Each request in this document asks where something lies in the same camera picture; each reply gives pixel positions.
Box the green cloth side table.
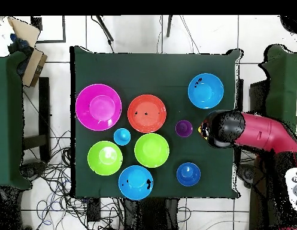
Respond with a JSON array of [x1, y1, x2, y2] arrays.
[[248, 44, 297, 228], [0, 51, 32, 191]]

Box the pink bowl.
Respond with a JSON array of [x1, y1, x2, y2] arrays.
[[75, 83, 122, 132]]

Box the tangled floor cables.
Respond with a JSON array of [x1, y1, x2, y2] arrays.
[[21, 130, 125, 230]]

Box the brown cardboard sheet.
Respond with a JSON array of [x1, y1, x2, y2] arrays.
[[7, 16, 41, 48]]

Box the black tripod leg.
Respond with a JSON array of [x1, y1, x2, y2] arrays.
[[90, 15, 115, 53], [166, 15, 174, 38]]

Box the green bowl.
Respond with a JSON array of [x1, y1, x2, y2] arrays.
[[87, 140, 123, 176], [134, 132, 170, 168]]

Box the black pedestal leg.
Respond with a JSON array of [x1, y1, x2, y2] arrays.
[[20, 162, 47, 180], [236, 164, 256, 189]]

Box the purple cup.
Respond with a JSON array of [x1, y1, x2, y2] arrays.
[[175, 119, 194, 138]]

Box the small dark blue bowl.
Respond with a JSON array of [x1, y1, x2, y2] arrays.
[[176, 162, 201, 187]]

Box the orange bowl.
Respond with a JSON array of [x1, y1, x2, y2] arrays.
[[127, 93, 168, 134]]

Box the light blue cup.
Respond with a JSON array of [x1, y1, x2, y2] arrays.
[[113, 128, 132, 146]]

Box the dark green table cloth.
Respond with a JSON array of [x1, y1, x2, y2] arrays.
[[70, 46, 243, 199]]

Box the light blue bowl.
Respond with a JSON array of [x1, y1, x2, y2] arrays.
[[118, 165, 154, 201], [187, 72, 225, 110]]

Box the brown cardboard box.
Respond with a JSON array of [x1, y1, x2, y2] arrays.
[[21, 47, 48, 87]]

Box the yellow cup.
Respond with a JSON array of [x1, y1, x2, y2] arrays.
[[197, 125, 208, 141]]

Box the black metal stand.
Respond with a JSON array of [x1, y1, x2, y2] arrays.
[[234, 78, 269, 114], [22, 77, 51, 164]]

